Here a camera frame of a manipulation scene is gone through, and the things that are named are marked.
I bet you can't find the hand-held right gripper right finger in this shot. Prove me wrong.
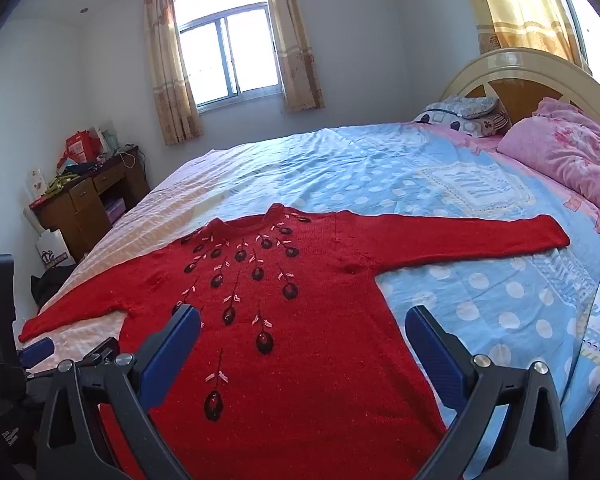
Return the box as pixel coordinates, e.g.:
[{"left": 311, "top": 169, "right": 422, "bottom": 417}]
[{"left": 404, "top": 305, "right": 571, "bottom": 480}]

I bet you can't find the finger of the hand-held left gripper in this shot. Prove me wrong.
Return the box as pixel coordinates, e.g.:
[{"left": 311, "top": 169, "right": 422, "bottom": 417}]
[
  {"left": 55, "top": 337, "right": 122, "bottom": 376},
  {"left": 19, "top": 338, "right": 55, "bottom": 368}
]

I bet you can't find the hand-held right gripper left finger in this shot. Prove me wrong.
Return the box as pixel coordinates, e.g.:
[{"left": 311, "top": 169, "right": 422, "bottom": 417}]
[{"left": 35, "top": 304, "right": 203, "bottom": 480}]

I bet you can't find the red knitted sweater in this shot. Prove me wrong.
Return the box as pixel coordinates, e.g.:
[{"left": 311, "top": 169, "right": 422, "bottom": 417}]
[{"left": 19, "top": 202, "right": 571, "bottom": 480}]

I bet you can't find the dark cloth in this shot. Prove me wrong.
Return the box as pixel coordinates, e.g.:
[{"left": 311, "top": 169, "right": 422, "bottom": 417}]
[{"left": 30, "top": 262, "right": 76, "bottom": 308}]

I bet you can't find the white paper bag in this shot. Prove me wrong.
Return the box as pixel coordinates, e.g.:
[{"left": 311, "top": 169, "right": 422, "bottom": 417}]
[{"left": 35, "top": 228, "right": 76, "bottom": 267}]

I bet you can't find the brown wooden desk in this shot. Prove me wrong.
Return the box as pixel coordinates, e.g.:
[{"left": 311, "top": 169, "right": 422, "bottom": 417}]
[{"left": 29, "top": 145, "right": 152, "bottom": 261}]

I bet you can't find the white printed box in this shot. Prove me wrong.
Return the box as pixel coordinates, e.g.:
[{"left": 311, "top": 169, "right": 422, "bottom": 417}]
[{"left": 26, "top": 169, "right": 48, "bottom": 203}]

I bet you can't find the green cloth item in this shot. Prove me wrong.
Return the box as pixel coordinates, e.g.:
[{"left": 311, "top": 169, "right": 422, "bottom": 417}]
[{"left": 45, "top": 172, "right": 78, "bottom": 196}]

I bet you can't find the blue polka dot bedsheet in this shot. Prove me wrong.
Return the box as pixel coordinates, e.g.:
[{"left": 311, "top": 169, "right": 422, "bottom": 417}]
[{"left": 25, "top": 122, "right": 600, "bottom": 480}]

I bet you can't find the red gift box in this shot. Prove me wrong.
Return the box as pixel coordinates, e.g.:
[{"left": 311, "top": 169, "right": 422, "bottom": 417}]
[{"left": 57, "top": 130, "right": 106, "bottom": 168}]

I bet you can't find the pink floral pillow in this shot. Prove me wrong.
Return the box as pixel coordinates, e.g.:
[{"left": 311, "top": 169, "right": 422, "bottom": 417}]
[{"left": 497, "top": 97, "right": 600, "bottom": 216}]

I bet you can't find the grey patterned pillow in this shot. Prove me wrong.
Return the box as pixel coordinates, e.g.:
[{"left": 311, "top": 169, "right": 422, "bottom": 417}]
[{"left": 412, "top": 95, "right": 513, "bottom": 138}]

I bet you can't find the beige patterned curtain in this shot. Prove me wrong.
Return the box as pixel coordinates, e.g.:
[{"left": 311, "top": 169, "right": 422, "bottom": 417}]
[
  {"left": 262, "top": 0, "right": 326, "bottom": 112},
  {"left": 141, "top": 0, "right": 204, "bottom": 146}
]

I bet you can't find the white framed window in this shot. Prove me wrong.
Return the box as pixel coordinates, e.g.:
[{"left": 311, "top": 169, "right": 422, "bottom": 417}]
[{"left": 172, "top": 0, "right": 283, "bottom": 113}]

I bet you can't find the cream wooden headboard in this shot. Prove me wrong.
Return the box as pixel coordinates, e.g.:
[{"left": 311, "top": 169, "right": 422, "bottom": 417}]
[{"left": 440, "top": 47, "right": 600, "bottom": 131}]

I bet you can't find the yellow curtain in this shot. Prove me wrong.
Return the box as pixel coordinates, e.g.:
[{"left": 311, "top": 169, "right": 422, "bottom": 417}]
[{"left": 455, "top": 0, "right": 593, "bottom": 76}]

